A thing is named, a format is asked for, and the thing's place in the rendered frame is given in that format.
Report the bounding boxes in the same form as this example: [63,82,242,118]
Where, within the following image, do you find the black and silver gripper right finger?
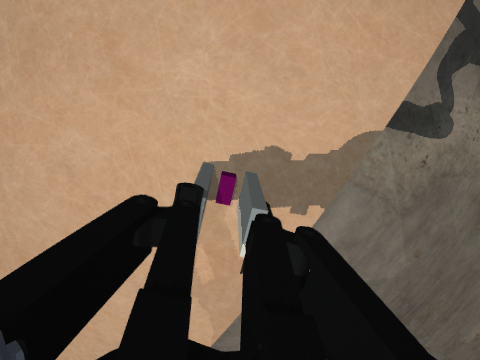
[237,171,437,360]

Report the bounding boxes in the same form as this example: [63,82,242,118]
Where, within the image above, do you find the magenta rod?
[216,171,236,206]

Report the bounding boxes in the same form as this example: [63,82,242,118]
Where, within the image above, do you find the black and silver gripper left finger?
[0,162,214,360]

